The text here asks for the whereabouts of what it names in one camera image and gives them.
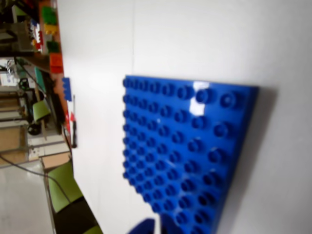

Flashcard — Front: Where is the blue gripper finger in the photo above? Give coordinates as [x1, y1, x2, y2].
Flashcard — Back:
[127, 217, 156, 234]

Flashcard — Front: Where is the blue 8x8 stud plate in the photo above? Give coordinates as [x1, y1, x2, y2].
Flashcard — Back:
[121, 75, 260, 234]

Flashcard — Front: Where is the green office chair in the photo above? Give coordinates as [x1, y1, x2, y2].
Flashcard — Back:
[32, 99, 51, 122]
[43, 159, 104, 234]

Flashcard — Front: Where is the blue brick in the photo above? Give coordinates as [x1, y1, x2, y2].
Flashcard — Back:
[61, 77, 74, 102]

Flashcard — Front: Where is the orange brick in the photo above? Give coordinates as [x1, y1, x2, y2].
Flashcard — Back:
[49, 52, 64, 74]

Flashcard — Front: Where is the small green brick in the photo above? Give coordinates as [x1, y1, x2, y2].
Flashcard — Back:
[46, 40, 61, 53]

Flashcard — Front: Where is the yellow brick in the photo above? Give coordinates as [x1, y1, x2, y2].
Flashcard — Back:
[43, 23, 59, 35]

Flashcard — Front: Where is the large green brick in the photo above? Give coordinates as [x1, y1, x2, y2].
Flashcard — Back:
[40, 5, 59, 25]

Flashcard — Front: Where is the grey floor cable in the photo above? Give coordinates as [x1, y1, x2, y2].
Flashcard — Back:
[0, 155, 72, 203]

